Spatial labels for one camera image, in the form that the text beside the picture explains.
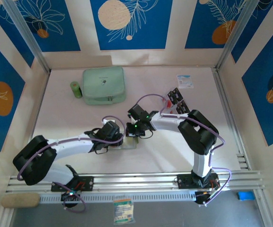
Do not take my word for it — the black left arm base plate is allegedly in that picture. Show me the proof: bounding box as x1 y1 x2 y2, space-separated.
51 176 94 192

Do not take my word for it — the blue plastic object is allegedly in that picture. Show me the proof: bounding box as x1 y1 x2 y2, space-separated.
237 191 255 201

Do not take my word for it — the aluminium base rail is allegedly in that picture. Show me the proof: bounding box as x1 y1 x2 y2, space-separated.
6 170 266 193

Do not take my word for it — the mint green zip pouch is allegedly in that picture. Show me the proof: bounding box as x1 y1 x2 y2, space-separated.
82 66 127 106

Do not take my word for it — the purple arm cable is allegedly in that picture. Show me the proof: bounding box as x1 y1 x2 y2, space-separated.
135 94 233 206
17 115 126 213

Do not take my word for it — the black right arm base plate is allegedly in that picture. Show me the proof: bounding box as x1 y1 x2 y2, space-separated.
177 174 220 190

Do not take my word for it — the white slotted cable duct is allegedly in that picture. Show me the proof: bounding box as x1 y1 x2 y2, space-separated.
39 191 197 204

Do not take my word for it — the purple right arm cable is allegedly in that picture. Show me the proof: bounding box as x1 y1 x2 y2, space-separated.
135 94 233 206

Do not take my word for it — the aluminium frame post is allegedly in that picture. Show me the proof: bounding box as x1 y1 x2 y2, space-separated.
214 0 261 71
2 0 51 74

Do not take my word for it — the beige foam block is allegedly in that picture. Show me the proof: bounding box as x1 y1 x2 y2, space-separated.
1 192 41 209

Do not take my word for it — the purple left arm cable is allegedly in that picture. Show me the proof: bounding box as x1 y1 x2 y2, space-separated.
17 115 126 213

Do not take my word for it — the green white sachet packet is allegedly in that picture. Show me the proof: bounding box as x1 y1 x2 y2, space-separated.
112 198 135 225

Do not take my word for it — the green card holder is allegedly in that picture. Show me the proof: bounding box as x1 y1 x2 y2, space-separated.
114 136 140 150

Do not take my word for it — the white blue surgical mask packet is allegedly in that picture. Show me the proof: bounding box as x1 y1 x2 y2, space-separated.
176 74 195 89

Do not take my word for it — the green cylindrical can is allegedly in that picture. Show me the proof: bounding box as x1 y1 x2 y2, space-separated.
69 81 83 99

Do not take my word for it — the aluminium table side rail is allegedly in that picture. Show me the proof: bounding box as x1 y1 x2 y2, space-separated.
212 67 251 171

